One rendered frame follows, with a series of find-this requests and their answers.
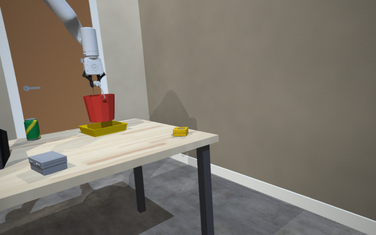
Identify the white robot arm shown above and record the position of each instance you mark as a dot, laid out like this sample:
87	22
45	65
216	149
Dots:
85	36

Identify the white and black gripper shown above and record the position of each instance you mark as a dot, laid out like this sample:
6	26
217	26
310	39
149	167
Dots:
93	66

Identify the green drink can with yellow stripe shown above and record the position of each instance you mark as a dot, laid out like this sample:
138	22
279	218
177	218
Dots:
32	129

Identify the yellow square tray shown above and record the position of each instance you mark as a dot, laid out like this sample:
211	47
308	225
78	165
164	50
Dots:
103	128

